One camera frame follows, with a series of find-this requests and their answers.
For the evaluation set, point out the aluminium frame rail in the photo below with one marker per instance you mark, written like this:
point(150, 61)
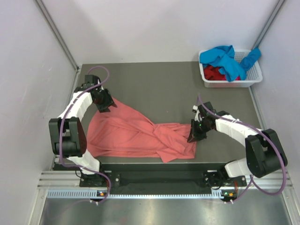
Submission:
point(68, 180)

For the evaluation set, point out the red t shirt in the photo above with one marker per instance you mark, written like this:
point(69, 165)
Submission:
point(216, 74)

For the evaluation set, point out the pink t shirt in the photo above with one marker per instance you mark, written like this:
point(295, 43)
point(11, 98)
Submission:
point(125, 132)

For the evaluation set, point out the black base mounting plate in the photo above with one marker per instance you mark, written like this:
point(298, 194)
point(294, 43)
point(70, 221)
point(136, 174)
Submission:
point(170, 178)

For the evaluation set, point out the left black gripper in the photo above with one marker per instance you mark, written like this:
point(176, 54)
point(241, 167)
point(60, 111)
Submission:
point(108, 102)

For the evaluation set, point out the right aluminium corner post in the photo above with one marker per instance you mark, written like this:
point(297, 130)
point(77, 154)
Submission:
point(269, 22)

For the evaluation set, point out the white plastic basket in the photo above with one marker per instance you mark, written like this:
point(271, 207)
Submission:
point(254, 75)

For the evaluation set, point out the aluminium corner post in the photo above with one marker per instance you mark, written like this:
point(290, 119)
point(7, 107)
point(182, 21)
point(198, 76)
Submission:
point(269, 22)
point(55, 31)

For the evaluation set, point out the left aluminium corner post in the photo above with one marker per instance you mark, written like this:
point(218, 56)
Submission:
point(55, 31)

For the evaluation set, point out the slotted cable duct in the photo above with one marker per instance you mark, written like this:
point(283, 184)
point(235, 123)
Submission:
point(97, 194)

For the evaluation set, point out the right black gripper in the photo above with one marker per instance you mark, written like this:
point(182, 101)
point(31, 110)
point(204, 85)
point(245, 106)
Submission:
point(194, 135)

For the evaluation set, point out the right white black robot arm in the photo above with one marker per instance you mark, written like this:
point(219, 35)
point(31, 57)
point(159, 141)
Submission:
point(264, 151)

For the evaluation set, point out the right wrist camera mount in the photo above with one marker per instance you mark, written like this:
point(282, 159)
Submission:
point(197, 113)

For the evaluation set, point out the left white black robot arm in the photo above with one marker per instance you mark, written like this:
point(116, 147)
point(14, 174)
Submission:
point(68, 139)

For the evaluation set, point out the blue t shirt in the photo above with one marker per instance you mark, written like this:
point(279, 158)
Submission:
point(223, 56)

